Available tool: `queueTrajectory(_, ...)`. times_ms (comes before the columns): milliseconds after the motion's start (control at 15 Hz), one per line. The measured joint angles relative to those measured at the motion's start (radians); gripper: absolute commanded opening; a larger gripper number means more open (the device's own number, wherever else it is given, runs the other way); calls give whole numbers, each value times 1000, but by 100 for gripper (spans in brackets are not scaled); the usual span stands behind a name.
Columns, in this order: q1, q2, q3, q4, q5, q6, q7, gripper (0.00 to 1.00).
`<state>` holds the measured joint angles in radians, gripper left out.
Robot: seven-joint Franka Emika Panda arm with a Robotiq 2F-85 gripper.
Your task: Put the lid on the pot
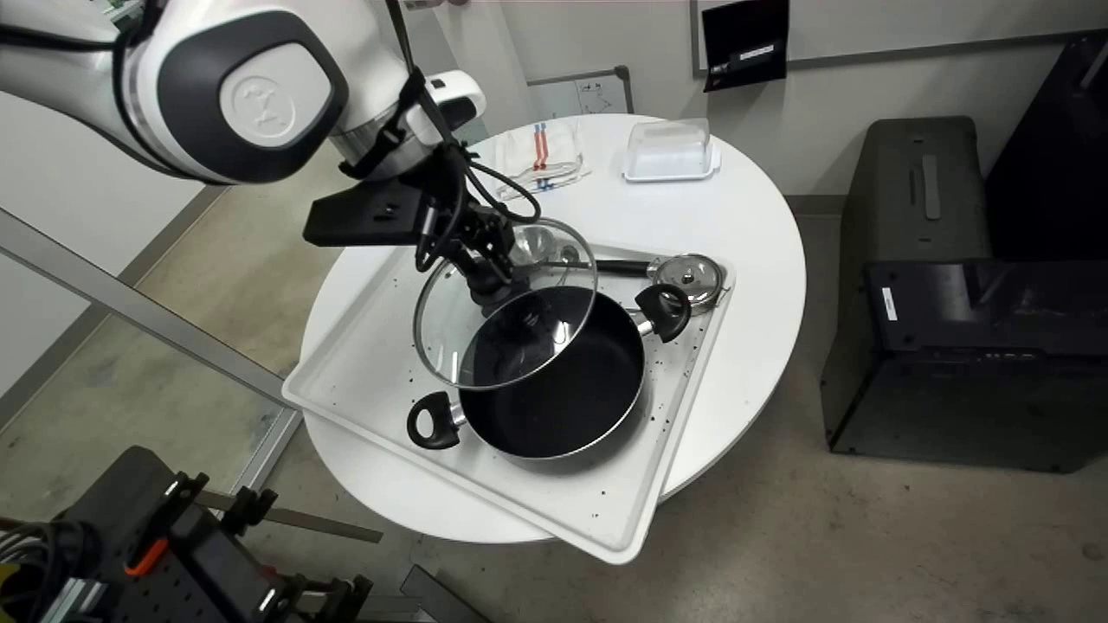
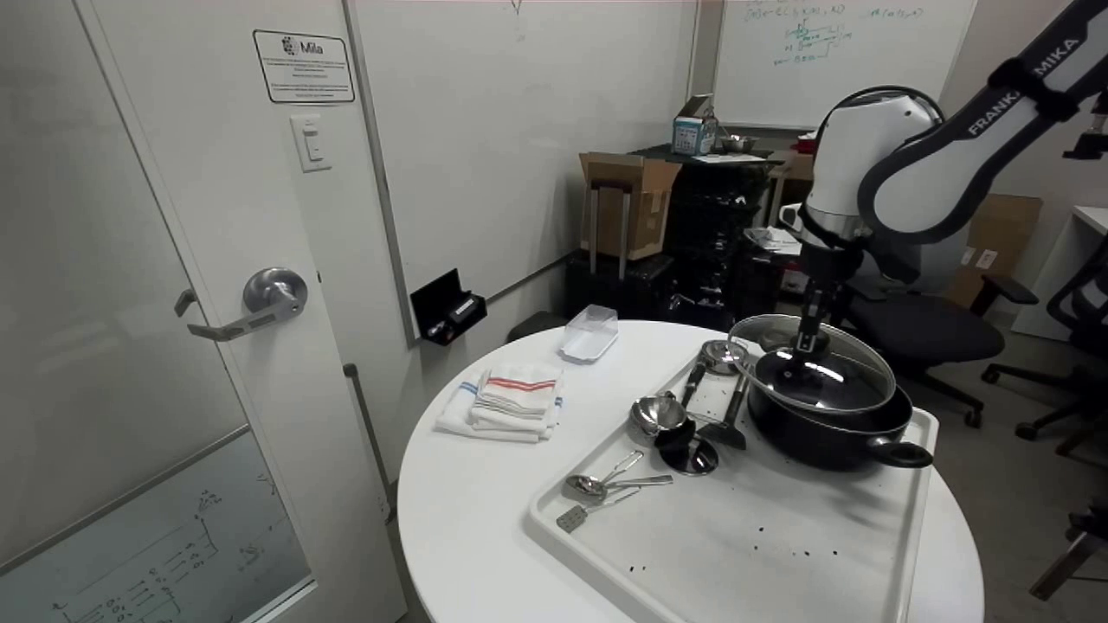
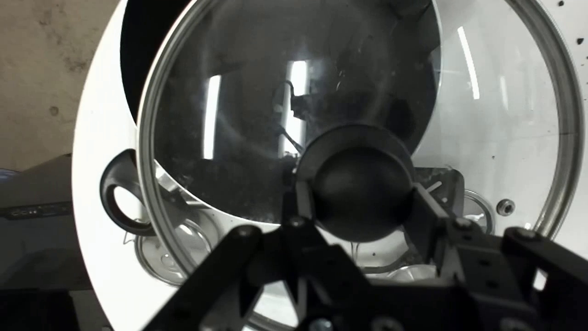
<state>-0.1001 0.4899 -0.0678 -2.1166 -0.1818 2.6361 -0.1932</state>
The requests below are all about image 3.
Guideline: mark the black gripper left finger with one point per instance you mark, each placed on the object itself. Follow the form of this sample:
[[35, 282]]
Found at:
[[305, 203]]

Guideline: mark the round silver ladle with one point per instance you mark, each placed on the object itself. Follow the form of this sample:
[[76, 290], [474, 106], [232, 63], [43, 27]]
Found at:
[[480, 212]]

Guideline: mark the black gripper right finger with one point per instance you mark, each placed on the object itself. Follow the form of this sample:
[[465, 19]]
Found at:
[[428, 222]]

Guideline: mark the black equipment case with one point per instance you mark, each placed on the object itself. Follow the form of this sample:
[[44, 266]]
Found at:
[[37, 245]]

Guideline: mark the glass lid with black knob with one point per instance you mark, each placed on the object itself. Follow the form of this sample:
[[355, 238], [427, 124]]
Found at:
[[360, 190]]

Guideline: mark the white plastic tray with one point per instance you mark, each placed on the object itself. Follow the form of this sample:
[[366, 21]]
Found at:
[[575, 25]]

